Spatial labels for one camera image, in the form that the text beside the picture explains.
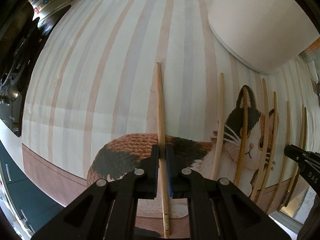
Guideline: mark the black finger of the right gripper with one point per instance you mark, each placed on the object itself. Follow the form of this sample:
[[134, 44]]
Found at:
[[300, 156]]

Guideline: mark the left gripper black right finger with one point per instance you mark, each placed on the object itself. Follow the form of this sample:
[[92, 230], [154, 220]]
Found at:
[[179, 177]]

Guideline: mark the wooden chopstick outermost right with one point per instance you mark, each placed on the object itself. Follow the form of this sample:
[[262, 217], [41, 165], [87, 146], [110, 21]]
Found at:
[[303, 129]]

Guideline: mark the wooden chopstick on cat ear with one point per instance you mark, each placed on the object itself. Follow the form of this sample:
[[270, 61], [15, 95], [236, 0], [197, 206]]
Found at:
[[243, 139]]

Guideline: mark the dark stove top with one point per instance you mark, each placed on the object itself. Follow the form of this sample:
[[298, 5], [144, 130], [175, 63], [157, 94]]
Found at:
[[21, 46]]

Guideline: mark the dark teal cabinet front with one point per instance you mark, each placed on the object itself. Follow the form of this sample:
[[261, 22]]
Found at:
[[31, 204]]

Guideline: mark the white ceramic utensil holder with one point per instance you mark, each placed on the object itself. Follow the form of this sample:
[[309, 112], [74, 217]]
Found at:
[[262, 34]]

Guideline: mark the striped cat print placemat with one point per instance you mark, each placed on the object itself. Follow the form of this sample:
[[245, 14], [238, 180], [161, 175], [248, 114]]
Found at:
[[91, 107]]

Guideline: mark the wooden chopstick mid right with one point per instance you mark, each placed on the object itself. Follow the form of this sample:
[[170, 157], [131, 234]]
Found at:
[[283, 168]]

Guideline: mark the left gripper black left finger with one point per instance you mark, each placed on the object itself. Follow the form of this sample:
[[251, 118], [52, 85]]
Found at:
[[141, 183]]

